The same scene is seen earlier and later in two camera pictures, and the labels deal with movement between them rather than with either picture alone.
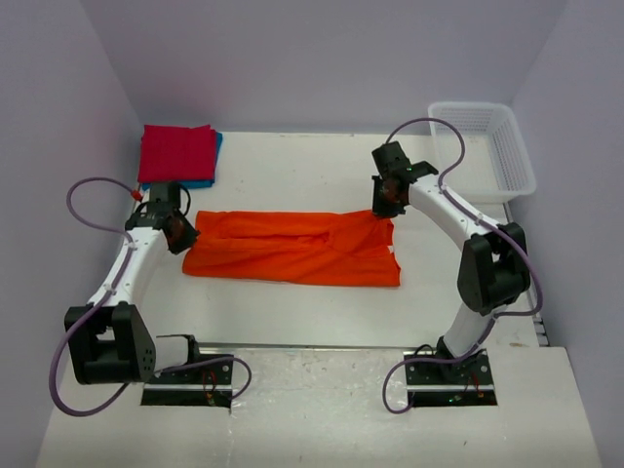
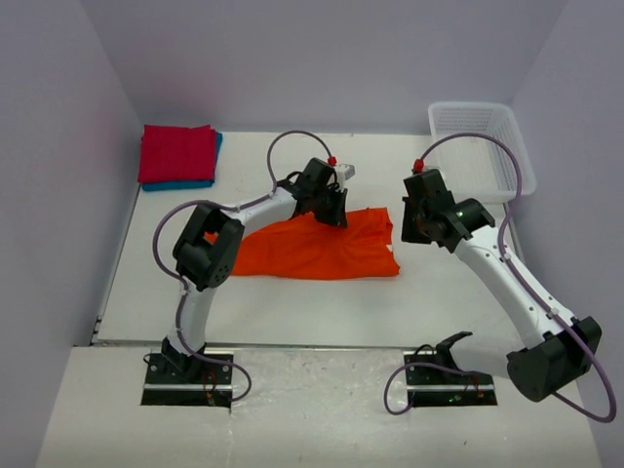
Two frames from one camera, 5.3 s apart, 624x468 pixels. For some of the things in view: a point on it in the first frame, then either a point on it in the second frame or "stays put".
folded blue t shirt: [195, 183] stays put
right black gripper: [385, 207] -> [411, 220]
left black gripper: [184, 237] -> [332, 206]
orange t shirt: [329, 249] stays put
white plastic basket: [494, 165] stays put
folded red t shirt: [171, 153] stays put
